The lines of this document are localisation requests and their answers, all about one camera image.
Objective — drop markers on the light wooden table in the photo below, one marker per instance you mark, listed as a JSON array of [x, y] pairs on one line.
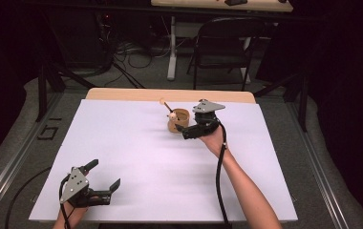
[[132, 94]]

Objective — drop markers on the aluminium floor rail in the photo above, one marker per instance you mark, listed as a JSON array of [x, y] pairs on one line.
[[17, 152], [319, 165]]

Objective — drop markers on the black object on desk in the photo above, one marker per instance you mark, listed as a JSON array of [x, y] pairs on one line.
[[235, 2]]

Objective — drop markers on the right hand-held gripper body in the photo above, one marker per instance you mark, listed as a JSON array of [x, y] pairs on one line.
[[206, 120]]

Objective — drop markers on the black metal stand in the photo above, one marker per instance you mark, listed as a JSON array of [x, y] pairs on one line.
[[303, 101], [42, 92]]

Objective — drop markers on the black folding chair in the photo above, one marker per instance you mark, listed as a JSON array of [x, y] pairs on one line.
[[227, 35]]

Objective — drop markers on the small beige round figure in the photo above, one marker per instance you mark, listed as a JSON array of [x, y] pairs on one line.
[[172, 116]]

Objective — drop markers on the wooden desk with white legs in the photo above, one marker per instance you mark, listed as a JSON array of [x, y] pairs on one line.
[[202, 4]]

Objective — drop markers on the round wooden holder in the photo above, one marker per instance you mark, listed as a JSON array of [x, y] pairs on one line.
[[180, 122]]

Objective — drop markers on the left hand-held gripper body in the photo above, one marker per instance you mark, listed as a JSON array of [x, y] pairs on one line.
[[74, 185]]

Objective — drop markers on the person's left hand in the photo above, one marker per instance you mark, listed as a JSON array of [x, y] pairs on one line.
[[74, 212]]

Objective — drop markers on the white table mat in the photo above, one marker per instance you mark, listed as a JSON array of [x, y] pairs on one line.
[[138, 165]]

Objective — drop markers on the person's right hand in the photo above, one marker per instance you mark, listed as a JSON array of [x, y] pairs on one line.
[[214, 141]]

